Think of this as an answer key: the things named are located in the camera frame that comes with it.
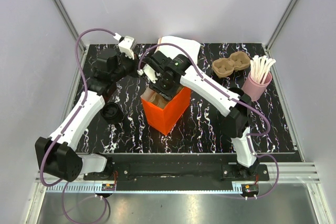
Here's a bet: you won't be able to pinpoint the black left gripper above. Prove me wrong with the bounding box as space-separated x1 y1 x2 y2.
112 50 145 82

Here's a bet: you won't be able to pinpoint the orange paper bag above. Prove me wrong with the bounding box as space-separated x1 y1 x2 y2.
141 87 191 135

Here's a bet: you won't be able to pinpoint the brown cardboard cup carrier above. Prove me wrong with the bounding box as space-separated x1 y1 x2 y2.
148 92 168 109

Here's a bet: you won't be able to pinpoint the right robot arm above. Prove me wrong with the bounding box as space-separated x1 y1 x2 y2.
144 51 257 180

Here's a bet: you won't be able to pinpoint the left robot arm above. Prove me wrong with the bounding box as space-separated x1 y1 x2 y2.
35 47 138 182

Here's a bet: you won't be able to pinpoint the white folded towel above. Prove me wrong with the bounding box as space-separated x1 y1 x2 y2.
155 36 201 64

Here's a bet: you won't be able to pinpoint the pink cup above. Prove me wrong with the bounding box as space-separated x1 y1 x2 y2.
242 72 272 102

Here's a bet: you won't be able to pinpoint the white wooden stir sticks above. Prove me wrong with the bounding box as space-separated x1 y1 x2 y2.
250 55 276 84

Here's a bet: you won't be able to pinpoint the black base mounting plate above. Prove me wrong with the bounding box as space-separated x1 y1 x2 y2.
84 154 269 193

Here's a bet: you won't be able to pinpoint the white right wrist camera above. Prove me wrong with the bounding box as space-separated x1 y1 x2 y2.
137 64 158 83

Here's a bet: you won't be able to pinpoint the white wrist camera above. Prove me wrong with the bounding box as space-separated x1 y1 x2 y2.
114 33 136 60
137 64 158 83

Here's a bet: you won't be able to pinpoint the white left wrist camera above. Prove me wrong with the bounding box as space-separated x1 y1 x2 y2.
114 33 136 60

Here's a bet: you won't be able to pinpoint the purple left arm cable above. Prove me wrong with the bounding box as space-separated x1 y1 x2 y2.
39 27 121 222

